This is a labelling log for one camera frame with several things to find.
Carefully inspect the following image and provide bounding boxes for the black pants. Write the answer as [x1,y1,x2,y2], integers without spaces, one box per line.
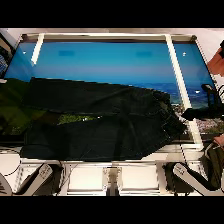
[19,76,188,162]

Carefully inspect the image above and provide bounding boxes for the black cable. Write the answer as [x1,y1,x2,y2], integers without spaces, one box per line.
[217,84,224,105]

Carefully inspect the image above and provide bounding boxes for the orange garment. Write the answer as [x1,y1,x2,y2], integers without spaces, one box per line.
[206,40,224,76]

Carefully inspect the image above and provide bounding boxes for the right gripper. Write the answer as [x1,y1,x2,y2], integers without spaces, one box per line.
[181,105,218,122]

